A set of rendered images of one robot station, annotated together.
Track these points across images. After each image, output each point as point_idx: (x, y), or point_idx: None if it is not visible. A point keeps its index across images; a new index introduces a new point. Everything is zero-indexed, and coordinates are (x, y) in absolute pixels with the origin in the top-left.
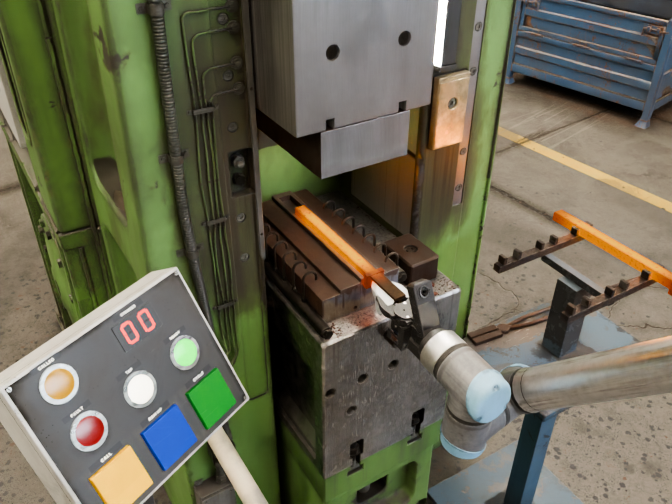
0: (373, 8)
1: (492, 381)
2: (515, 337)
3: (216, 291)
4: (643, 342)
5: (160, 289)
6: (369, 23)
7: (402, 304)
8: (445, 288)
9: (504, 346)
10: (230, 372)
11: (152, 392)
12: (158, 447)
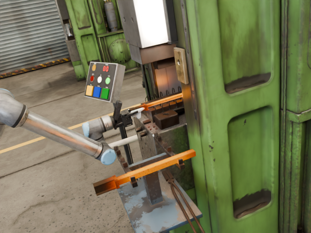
0: (126, 7)
1: (83, 123)
2: (165, 185)
3: (149, 89)
4: (52, 121)
5: (112, 65)
6: (126, 12)
7: (126, 110)
8: (153, 131)
9: (159, 181)
10: (110, 93)
11: (100, 82)
12: (94, 91)
